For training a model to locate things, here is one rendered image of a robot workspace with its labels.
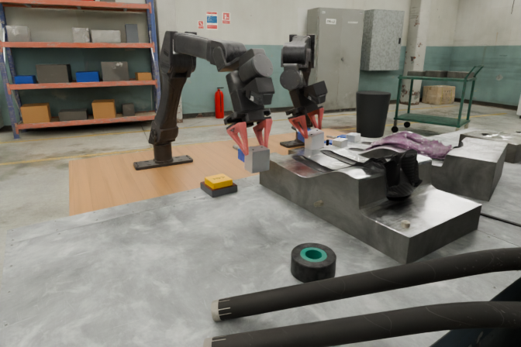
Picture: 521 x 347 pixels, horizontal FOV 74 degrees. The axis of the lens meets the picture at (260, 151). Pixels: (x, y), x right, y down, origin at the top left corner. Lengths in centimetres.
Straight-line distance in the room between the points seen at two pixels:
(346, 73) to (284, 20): 157
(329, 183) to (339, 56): 629
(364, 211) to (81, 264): 56
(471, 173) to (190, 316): 81
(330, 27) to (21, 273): 654
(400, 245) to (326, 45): 629
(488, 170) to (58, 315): 99
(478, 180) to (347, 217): 43
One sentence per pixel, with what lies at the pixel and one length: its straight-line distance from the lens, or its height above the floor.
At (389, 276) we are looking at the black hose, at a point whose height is 88.
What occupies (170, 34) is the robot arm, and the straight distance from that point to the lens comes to 105.
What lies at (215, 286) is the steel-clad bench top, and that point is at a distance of 64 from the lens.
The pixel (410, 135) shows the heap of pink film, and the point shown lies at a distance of 128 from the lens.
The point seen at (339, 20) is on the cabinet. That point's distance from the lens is 704.
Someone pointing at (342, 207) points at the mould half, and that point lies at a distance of 79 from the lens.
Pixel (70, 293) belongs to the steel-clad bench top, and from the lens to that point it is 69.
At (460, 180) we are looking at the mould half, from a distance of 110.
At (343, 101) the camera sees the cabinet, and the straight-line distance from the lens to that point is 721.
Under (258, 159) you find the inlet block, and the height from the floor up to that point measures 94.
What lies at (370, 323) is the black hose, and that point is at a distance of 49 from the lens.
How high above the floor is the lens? 118
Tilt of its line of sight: 16 degrees down
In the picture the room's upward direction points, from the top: straight up
